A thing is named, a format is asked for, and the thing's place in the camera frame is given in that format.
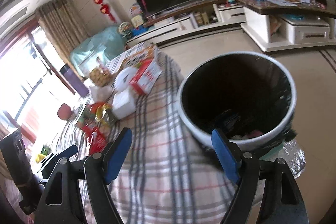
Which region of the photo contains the red chip bag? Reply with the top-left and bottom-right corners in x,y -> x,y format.
81,126 -> 107,156

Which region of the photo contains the white foam block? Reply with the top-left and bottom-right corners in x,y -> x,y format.
112,88 -> 136,120

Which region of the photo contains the yellow object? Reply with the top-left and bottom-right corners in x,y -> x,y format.
35,153 -> 47,163

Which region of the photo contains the small green packet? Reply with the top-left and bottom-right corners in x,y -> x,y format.
41,145 -> 51,156

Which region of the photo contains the red apple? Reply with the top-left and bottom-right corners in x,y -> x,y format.
57,103 -> 72,121

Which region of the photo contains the orange snack wrapper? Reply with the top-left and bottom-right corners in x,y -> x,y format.
76,102 -> 117,128

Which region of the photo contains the plaid tablecloth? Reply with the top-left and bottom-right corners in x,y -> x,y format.
49,43 -> 263,224

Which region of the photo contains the purple thermos bottle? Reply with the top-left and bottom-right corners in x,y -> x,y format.
60,64 -> 89,98

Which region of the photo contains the clear cookie jar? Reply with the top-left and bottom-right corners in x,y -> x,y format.
89,57 -> 113,87

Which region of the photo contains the white paper plate stack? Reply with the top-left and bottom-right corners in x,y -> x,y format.
114,67 -> 138,93

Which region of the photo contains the teal covered furniture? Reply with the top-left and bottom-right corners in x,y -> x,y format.
70,26 -> 126,77

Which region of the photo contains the red white box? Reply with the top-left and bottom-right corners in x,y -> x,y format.
130,59 -> 162,95

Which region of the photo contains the beige curtain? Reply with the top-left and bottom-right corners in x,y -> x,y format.
35,0 -> 90,79

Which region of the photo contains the orange cracker box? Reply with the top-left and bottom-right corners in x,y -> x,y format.
121,43 -> 158,69

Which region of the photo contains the dark top side counter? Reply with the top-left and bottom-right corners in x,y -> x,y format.
238,0 -> 335,52

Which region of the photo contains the white tv cabinet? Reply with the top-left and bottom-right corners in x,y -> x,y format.
127,5 -> 246,47

